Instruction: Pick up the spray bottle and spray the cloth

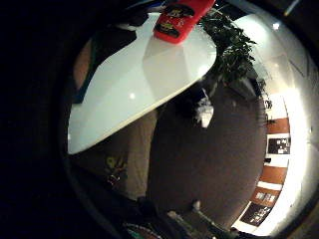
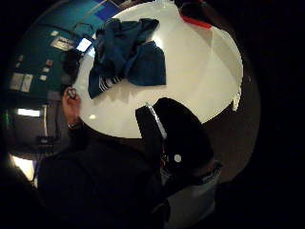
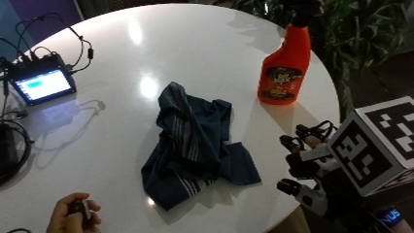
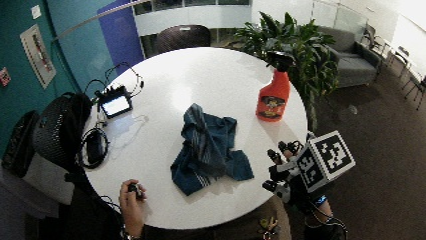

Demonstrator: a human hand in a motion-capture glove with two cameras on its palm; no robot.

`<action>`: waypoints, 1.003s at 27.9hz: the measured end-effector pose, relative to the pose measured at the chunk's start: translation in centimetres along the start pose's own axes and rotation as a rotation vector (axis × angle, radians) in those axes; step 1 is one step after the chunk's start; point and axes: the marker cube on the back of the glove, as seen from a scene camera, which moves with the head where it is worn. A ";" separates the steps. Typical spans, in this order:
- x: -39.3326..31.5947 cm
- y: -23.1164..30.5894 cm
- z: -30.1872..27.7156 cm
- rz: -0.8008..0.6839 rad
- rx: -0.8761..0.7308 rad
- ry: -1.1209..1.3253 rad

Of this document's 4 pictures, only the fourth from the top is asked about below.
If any small black clicker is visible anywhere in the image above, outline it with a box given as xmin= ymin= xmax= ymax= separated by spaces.
xmin=126 ymin=183 xmax=145 ymax=202

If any white marker cube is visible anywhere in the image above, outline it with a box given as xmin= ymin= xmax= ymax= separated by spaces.
xmin=295 ymin=130 xmax=358 ymax=194

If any bunch of keys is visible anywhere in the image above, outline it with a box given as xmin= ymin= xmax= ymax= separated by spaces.
xmin=258 ymin=216 xmax=280 ymax=240

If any the person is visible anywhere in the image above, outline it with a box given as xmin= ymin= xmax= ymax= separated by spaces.
xmin=57 ymin=184 xmax=351 ymax=240

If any wrist watch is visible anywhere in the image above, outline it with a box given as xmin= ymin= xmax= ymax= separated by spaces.
xmin=119 ymin=229 xmax=143 ymax=240

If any orange spray bottle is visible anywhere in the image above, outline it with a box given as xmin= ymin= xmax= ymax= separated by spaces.
xmin=254 ymin=51 xmax=296 ymax=123

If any blue striped cloth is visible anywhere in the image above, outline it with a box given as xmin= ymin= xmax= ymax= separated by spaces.
xmin=168 ymin=102 xmax=255 ymax=197

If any small black screen device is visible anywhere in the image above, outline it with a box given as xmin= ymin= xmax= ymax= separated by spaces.
xmin=93 ymin=85 xmax=134 ymax=120

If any green potted plant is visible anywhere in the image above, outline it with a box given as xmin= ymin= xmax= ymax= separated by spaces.
xmin=228 ymin=11 xmax=340 ymax=132

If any grey sofa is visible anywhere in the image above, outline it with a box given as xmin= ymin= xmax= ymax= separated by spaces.
xmin=316 ymin=25 xmax=383 ymax=89

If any dark round-backed chair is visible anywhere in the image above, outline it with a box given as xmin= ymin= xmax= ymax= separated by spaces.
xmin=154 ymin=24 xmax=212 ymax=55

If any coiled black cable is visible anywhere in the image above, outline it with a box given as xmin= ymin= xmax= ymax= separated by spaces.
xmin=78 ymin=127 xmax=111 ymax=170

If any thin white cable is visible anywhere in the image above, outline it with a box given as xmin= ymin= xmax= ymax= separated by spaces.
xmin=105 ymin=114 xmax=150 ymax=152

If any thin black cable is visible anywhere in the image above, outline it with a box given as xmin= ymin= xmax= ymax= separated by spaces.
xmin=82 ymin=62 xmax=146 ymax=98

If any black frame chair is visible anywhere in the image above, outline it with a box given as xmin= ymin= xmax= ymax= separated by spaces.
xmin=389 ymin=44 xmax=426 ymax=112
xmin=359 ymin=23 xmax=391 ymax=58

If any red wall sign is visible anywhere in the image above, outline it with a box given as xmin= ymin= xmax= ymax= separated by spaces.
xmin=0 ymin=67 xmax=13 ymax=88

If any framed wall poster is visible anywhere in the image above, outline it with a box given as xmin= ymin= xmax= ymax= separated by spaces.
xmin=18 ymin=23 xmax=58 ymax=90

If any white wall plate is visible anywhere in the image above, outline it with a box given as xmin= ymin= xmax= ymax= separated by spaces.
xmin=29 ymin=4 xmax=42 ymax=20

